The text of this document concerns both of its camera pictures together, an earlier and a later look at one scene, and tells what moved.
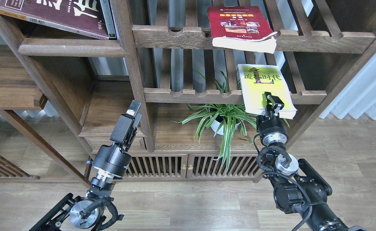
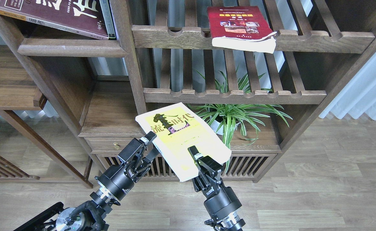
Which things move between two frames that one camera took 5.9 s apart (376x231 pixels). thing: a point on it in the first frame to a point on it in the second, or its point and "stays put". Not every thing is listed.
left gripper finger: (133, 108) to (148, 138)
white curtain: (370, 90) stays put
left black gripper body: (115, 160) to (119, 180)
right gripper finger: (270, 98) to (195, 152)
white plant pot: (216, 124) stays put
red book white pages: (242, 28) stays put
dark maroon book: (86, 17) stays put
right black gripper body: (272, 129) to (221, 201)
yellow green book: (255, 80) to (176, 128)
